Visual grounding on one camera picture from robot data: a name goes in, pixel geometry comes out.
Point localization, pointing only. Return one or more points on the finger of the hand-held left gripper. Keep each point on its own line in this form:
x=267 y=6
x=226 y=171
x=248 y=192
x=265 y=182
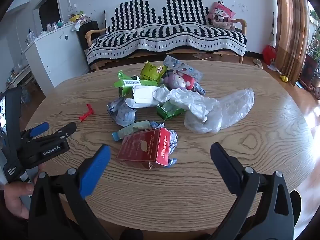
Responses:
x=62 y=132
x=40 y=128

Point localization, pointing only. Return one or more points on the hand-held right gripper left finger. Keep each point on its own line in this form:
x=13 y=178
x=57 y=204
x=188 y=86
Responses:
x=97 y=170

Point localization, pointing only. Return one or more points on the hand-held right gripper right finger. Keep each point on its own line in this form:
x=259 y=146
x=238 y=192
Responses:
x=225 y=170

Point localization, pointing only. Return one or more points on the red cardboard box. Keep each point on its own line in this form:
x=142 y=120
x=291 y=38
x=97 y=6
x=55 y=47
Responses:
x=142 y=147

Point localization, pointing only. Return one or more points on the clear plastic bag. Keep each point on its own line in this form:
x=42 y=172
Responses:
x=232 y=110

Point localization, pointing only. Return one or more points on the person's left hand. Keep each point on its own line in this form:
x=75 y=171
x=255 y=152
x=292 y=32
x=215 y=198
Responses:
x=15 y=197

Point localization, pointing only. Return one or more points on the red ribbon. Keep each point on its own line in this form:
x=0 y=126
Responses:
x=88 y=111

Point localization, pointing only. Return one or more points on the pale green crumpled wrapper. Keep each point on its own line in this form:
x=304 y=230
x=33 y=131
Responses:
x=135 y=128

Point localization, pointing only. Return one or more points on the small white table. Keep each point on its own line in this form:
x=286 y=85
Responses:
x=18 y=76

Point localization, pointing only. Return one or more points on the crumpled blue foil wrapper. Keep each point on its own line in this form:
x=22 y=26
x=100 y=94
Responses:
x=173 y=140

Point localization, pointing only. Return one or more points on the grey-blue crumpled wrapper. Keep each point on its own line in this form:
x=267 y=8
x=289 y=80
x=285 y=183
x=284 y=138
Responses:
x=123 y=115

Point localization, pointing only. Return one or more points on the white cabinet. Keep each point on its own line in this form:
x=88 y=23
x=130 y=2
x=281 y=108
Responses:
x=57 y=55

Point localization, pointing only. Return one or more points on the white crumpled plastic bag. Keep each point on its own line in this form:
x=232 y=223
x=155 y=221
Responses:
x=190 y=100

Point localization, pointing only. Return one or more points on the small green cardboard box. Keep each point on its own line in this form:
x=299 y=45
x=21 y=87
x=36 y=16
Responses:
x=166 y=113

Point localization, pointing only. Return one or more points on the white printed wrapper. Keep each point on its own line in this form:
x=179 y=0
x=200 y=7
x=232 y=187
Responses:
x=200 y=88

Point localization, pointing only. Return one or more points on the white cardboard box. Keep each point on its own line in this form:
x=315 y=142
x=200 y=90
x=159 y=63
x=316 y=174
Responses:
x=143 y=95

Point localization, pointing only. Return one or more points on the long green cardboard box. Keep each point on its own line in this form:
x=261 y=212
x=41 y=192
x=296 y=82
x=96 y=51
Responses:
x=147 y=83

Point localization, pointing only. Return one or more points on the purple and red plastic toy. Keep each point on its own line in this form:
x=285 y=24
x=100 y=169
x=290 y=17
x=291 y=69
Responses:
x=175 y=80

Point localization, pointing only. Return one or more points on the wooden sofa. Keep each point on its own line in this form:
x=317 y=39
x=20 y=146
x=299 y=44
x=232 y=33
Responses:
x=92 y=33

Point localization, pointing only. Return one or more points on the yellow-green snack packet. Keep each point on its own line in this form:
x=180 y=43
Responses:
x=150 y=70

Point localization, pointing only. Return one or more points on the white cloth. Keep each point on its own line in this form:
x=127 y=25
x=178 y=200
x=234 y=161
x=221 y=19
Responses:
x=77 y=25

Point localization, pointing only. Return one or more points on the black speaker cabinet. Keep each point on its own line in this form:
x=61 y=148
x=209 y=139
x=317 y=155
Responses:
x=85 y=26

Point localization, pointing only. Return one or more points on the small yellow toy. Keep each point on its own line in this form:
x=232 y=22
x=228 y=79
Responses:
x=284 y=78

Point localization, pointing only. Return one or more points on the pair of slippers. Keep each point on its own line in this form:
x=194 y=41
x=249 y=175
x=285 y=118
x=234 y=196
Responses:
x=258 y=63

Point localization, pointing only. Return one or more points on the white papers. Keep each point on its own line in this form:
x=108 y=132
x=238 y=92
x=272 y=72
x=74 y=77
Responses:
x=275 y=68

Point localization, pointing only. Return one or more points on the yellow box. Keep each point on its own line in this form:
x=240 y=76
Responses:
x=74 y=18

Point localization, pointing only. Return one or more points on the flat cardboard piece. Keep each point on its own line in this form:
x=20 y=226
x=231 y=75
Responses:
x=202 y=56

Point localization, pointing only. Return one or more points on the blue and white blister card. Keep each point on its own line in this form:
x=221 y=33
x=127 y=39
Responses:
x=175 y=63

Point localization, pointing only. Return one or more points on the red bag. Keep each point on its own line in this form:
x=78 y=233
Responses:
x=268 y=53

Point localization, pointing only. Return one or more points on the potted plant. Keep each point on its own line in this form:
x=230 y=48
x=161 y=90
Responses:
x=308 y=70

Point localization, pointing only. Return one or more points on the black and white striped blanket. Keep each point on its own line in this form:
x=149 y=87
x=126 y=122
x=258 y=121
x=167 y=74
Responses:
x=175 y=35

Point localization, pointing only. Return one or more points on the brown plush toy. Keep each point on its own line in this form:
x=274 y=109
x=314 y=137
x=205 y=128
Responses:
x=225 y=25

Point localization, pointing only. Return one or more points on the brown striped curtain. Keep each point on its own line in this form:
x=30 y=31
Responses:
x=292 y=30

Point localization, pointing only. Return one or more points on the pink cartoon cushion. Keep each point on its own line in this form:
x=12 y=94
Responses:
x=222 y=11

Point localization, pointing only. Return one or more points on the hanging wall ornament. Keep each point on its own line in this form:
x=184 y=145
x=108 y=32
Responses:
x=273 y=27

